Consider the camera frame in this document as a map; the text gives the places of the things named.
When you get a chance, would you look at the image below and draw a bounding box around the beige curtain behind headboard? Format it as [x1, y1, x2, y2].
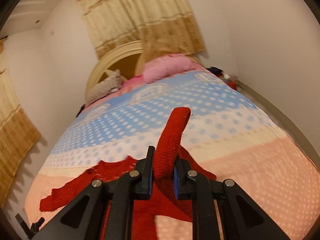
[77, 0, 205, 61]

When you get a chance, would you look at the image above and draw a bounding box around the striped grey pillow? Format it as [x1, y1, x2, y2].
[85, 69, 123, 106]

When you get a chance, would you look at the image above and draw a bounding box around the blue pink patterned bedspread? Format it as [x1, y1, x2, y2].
[24, 71, 319, 239]

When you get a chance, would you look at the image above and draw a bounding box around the red knitted garment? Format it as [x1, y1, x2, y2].
[40, 107, 216, 239]

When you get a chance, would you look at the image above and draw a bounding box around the beige side window curtain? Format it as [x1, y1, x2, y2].
[0, 37, 41, 208]

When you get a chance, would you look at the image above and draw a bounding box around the pink pillow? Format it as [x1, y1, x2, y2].
[143, 54, 202, 83]

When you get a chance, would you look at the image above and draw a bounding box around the cream wooden headboard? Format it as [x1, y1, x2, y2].
[85, 41, 145, 97]

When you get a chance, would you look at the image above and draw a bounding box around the dark clutter beside bed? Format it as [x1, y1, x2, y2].
[207, 67, 238, 90]

